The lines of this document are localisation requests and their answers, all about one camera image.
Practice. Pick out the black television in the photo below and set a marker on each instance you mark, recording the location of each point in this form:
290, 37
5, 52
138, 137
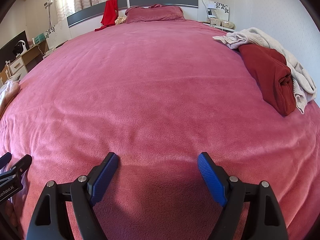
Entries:
8, 47

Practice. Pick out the grey bed headboard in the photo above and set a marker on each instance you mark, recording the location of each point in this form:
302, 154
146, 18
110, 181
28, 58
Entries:
162, 1

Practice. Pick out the wooden desk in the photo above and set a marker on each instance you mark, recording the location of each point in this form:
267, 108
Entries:
32, 55

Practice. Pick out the bright red garment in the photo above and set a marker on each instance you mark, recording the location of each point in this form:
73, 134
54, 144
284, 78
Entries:
110, 12

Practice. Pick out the tan woven basket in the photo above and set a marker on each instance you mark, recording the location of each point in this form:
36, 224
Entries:
228, 25

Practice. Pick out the pale pink cloth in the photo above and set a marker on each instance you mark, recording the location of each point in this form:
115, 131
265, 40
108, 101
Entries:
8, 92

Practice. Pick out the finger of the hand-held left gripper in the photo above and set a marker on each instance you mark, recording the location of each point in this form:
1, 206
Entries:
5, 160
22, 164

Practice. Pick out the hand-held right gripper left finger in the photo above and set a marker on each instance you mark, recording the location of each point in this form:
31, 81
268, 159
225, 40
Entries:
105, 180

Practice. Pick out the pink pillow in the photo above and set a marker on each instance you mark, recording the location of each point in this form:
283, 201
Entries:
152, 13

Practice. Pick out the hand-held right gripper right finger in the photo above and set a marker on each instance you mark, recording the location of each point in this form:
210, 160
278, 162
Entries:
211, 180

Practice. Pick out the dark red garment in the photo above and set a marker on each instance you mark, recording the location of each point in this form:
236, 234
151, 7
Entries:
267, 80

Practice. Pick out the cream ruffled cloth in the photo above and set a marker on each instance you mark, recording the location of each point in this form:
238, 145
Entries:
121, 20

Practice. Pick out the white drawer cabinet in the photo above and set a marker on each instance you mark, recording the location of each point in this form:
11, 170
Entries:
17, 65

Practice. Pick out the pink bed blanket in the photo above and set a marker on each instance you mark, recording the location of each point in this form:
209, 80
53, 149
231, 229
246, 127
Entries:
150, 92

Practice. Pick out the white floral nightstand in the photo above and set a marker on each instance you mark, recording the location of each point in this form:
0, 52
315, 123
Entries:
53, 31
222, 6

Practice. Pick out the teal drawer organizer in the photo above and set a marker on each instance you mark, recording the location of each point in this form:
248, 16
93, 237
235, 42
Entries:
39, 39

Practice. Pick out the beige knit sweater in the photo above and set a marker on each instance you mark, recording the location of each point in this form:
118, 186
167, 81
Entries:
255, 36

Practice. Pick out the white wall power strip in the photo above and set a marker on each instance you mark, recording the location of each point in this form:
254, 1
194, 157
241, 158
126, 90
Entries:
48, 3

